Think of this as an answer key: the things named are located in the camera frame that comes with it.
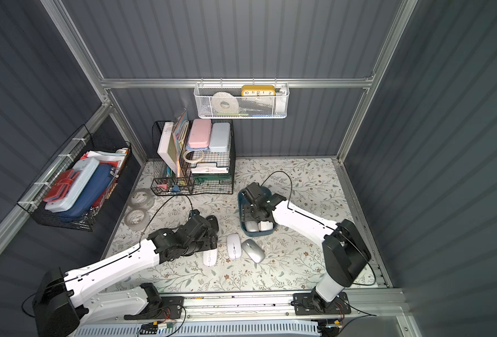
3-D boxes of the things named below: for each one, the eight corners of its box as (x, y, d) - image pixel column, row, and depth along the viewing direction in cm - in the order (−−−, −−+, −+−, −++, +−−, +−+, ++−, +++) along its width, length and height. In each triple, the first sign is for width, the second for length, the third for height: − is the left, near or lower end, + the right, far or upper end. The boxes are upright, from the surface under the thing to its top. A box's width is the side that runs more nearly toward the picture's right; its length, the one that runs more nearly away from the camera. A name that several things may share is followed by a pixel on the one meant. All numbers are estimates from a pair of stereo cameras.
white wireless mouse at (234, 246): (225, 259, 87) (225, 257, 85) (227, 235, 93) (227, 233, 91) (241, 259, 87) (241, 257, 85) (242, 235, 93) (242, 233, 91)
